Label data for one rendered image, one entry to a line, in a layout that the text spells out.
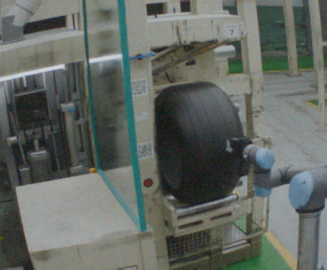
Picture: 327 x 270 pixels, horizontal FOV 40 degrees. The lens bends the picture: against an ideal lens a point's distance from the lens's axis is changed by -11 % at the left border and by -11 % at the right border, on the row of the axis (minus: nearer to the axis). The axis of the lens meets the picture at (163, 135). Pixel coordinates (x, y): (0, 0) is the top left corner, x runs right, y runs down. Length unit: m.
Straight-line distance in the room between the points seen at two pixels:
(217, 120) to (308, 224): 0.81
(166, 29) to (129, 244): 1.32
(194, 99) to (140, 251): 0.95
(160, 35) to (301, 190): 1.25
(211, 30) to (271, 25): 9.81
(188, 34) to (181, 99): 0.43
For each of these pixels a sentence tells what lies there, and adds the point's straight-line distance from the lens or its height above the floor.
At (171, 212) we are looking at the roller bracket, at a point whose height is 0.94.
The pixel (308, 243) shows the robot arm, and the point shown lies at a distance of 1.64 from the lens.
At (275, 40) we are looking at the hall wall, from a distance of 12.43.
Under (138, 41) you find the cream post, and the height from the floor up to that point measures 1.72.
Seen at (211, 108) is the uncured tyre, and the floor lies 1.39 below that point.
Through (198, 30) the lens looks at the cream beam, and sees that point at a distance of 2.54.
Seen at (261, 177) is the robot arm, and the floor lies 1.22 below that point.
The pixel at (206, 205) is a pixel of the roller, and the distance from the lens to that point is 2.41.
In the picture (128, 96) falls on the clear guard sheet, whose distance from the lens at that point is 1.31.
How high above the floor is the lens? 1.97
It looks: 18 degrees down
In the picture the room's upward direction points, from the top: 5 degrees counter-clockwise
